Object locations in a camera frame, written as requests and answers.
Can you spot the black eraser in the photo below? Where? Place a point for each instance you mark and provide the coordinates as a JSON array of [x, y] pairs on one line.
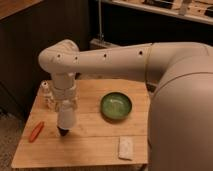
[[63, 132]]

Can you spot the dark wooden cabinet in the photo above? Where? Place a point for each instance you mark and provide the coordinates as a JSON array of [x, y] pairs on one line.
[[24, 35]]

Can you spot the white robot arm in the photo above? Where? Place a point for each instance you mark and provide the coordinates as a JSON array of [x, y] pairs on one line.
[[180, 120]]

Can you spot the upper shelf with items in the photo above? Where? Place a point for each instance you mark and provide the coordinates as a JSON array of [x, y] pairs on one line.
[[200, 11]]

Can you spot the metal shelf rail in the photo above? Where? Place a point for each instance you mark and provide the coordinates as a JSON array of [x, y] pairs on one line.
[[99, 44]]

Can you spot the wooden table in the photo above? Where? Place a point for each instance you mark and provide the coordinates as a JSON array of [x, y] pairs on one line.
[[93, 140]]

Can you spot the green ceramic bowl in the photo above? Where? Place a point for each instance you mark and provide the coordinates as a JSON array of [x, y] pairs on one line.
[[115, 106]]

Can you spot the small white bottle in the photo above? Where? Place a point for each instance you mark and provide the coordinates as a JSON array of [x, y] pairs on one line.
[[48, 96]]

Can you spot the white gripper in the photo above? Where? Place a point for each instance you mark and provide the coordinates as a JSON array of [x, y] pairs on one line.
[[68, 94]]

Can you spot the white ceramic cup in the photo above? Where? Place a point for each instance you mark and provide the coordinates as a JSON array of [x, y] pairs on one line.
[[66, 115]]

